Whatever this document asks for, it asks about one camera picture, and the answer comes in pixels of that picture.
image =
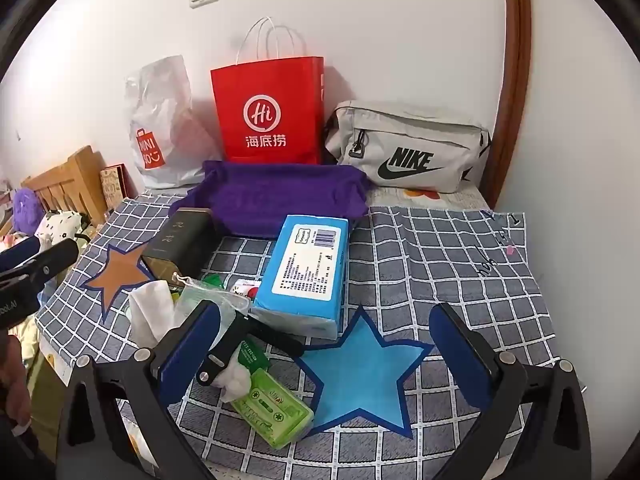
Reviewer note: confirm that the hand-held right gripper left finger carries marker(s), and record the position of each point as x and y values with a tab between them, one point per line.
192	347

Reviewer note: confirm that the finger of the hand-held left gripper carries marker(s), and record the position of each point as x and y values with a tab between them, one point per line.
17	255
52	260

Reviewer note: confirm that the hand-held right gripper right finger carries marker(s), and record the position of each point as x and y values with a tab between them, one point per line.
457	355

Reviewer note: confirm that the white tissue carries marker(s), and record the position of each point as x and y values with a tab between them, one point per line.
235	382

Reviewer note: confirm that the green wipes packet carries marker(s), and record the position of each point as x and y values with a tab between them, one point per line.
248	352

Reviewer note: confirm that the white sock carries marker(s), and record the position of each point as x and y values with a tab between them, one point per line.
150	310

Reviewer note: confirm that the red white snack packet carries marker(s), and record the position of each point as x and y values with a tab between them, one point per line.
245	290

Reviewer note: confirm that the green cassette case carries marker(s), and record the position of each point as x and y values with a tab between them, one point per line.
272	410

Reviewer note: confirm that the purple towel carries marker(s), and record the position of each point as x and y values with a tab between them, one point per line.
280	190

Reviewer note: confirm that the person's left hand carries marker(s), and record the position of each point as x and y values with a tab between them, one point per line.
12	385

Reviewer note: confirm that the white floral pillow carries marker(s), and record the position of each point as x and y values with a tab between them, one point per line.
57	225

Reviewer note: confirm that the purple plush toy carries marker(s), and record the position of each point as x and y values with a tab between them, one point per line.
27	207

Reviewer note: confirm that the green bed sheet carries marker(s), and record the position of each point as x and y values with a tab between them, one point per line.
45	385

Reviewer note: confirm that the grey checked blanket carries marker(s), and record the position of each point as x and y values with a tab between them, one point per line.
425	270

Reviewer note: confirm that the wooden headboard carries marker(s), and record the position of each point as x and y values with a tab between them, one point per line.
75	170

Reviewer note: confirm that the patterned book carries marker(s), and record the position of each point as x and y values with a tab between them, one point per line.
112	185

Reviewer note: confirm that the dark green tin box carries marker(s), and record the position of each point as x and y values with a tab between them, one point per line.
180	245

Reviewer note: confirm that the blue tissue pack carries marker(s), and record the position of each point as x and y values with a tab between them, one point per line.
300	280

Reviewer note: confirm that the white floral bed sheet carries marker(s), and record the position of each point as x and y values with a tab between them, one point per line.
425	195

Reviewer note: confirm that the white plastic shopping bag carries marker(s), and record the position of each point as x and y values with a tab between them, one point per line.
160	110

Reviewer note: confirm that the grey waist bag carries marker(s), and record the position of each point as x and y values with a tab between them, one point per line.
400	130

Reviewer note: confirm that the red paper bag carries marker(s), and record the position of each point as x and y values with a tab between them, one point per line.
270	90

